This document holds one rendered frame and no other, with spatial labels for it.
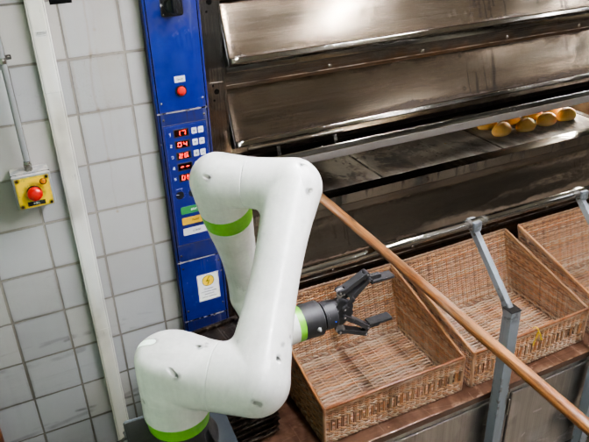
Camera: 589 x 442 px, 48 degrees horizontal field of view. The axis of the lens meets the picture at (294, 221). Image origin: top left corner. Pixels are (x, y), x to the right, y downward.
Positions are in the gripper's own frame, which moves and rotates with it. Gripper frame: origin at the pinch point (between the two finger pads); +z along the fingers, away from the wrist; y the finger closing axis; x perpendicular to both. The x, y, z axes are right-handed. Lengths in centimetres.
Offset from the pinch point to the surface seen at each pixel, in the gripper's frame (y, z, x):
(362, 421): 57, 1, -12
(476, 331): -0.8, 10.4, 24.2
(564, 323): 48, 87, -13
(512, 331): 31, 50, -2
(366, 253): 2.1, 8.3, -24.5
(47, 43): -65, -68, -59
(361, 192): 2, 28, -62
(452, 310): -1.0, 10.5, 14.7
